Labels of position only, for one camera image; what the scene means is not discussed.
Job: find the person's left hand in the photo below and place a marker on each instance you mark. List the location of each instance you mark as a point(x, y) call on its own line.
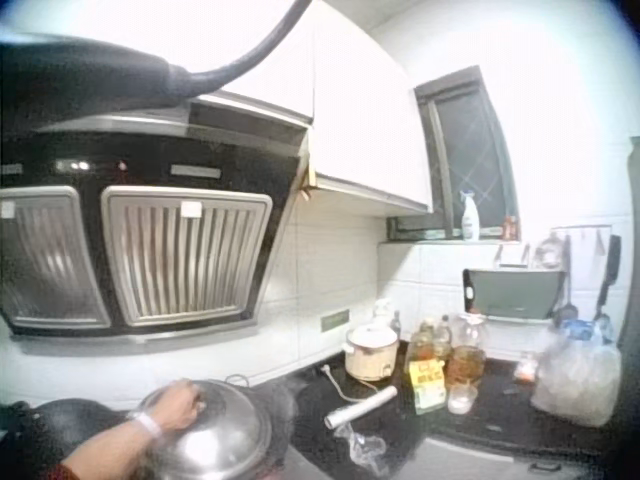
point(172, 405)

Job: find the person's left fingers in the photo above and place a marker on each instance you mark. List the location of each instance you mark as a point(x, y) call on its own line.
point(196, 399)

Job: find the steel pot lid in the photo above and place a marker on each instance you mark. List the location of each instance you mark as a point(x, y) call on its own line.
point(220, 442)

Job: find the black wok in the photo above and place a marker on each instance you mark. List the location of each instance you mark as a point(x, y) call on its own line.
point(282, 407)

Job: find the black frying pan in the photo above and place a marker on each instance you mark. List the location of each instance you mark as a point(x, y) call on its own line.
point(60, 420)

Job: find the black range hood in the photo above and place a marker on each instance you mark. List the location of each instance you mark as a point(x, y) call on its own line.
point(190, 260)

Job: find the white plastic wrap roll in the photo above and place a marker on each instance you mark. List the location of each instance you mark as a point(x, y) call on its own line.
point(361, 406)

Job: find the crumpled clear plastic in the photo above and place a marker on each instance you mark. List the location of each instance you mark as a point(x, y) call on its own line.
point(362, 445)

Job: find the white electric cooker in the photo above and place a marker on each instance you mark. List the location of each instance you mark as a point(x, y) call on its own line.
point(371, 352)

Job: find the clear spray bottle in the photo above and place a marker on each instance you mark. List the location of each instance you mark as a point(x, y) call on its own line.
point(382, 312)

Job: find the slim dark bottle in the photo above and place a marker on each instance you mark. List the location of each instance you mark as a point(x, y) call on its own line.
point(397, 325)

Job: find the small cooking oil bottle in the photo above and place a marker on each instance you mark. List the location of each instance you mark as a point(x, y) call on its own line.
point(421, 345)
point(442, 337)

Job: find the yellow carton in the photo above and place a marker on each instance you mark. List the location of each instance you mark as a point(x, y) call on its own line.
point(427, 387)

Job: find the small white cup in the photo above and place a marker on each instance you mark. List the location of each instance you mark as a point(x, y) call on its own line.
point(462, 399)

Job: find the large cooking oil bottle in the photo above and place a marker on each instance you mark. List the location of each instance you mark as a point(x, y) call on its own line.
point(467, 352)

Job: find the steel sink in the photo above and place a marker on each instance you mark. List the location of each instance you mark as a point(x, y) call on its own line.
point(500, 462)

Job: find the white spray bottle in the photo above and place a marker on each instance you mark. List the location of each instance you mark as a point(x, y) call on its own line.
point(470, 217)

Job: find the small orange jar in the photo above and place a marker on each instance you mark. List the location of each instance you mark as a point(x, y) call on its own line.
point(526, 370)

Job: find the green cutting board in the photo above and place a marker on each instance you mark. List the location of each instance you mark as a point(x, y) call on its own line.
point(515, 295)

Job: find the small red bottle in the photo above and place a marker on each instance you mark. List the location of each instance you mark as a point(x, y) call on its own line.
point(510, 227)

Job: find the dark framed window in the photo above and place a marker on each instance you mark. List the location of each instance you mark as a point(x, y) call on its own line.
point(467, 145)

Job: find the clear plastic bag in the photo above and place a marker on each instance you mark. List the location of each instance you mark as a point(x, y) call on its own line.
point(577, 375)

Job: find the hanging ladle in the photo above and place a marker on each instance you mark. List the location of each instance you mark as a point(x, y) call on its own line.
point(566, 300)

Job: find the black hanging spatula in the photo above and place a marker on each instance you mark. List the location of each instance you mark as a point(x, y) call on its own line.
point(611, 270)

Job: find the green wall socket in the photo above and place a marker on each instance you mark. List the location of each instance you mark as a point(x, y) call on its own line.
point(335, 320)

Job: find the white wall cabinet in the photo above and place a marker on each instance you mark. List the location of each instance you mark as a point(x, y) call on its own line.
point(365, 125)

